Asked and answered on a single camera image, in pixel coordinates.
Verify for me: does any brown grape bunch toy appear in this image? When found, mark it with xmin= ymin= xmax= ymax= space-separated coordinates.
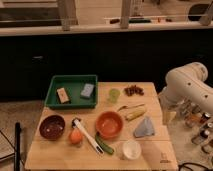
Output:
xmin=124 ymin=85 xmax=144 ymax=96

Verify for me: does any orange bowl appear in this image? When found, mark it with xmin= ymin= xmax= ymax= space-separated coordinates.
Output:
xmin=95 ymin=111 xmax=123 ymax=139

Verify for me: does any blue-grey sponge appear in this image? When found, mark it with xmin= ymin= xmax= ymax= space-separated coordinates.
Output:
xmin=81 ymin=83 xmax=94 ymax=98

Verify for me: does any tan wooden block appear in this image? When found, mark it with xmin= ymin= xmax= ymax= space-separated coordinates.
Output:
xmin=56 ymin=88 xmax=69 ymax=104

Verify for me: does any black pole stand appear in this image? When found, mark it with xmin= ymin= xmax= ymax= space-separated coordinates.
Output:
xmin=14 ymin=122 xmax=21 ymax=171

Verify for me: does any white cup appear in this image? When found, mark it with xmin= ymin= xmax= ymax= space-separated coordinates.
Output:
xmin=121 ymin=139 xmax=141 ymax=160

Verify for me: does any grey-blue towel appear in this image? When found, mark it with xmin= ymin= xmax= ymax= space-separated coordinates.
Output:
xmin=133 ymin=116 xmax=155 ymax=138

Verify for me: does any orange fruit toy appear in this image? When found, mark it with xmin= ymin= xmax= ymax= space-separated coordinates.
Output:
xmin=69 ymin=129 xmax=83 ymax=145

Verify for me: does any green cucumber toy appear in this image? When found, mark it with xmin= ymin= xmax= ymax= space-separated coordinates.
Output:
xmin=95 ymin=133 xmax=114 ymax=155

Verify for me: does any green plastic tray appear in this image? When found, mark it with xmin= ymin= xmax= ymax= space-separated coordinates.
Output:
xmin=45 ymin=75 xmax=98 ymax=110

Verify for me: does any dark purple bowl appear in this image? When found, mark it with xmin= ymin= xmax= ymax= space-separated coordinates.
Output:
xmin=39 ymin=115 xmax=65 ymax=140

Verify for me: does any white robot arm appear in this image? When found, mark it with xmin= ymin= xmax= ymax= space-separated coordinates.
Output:
xmin=158 ymin=62 xmax=213 ymax=125

